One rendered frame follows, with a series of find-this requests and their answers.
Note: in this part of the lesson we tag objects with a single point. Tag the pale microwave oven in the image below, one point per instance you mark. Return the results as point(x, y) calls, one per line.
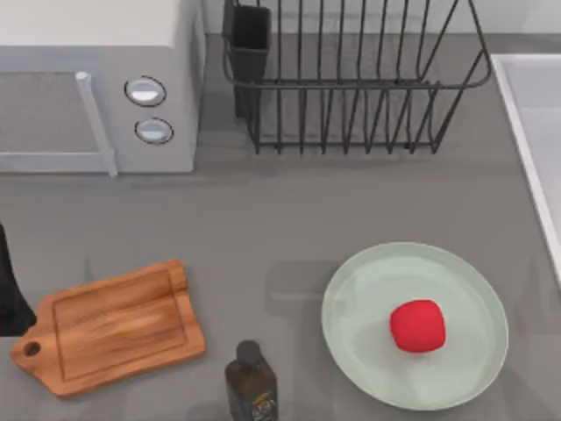
point(175, 66)

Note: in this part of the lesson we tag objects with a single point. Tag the large microwave knob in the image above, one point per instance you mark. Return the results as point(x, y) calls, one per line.
point(145, 91)

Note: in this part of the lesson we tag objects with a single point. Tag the black cutlery holder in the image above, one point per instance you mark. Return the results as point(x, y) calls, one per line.
point(248, 52)

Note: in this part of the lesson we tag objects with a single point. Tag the brown bottle with black cap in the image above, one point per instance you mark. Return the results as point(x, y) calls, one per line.
point(250, 386)

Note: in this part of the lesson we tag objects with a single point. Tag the red apple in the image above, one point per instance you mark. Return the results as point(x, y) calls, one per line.
point(417, 326)

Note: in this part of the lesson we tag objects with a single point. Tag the small microwave knob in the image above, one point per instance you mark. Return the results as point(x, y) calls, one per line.
point(154, 130)

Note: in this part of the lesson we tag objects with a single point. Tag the wooden cutting board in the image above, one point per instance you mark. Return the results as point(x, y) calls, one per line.
point(118, 329)

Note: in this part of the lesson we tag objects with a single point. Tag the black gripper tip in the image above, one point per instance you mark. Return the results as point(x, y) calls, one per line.
point(11, 302)

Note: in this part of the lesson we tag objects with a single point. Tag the pale green plate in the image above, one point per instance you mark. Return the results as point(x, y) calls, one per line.
point(364, 333)

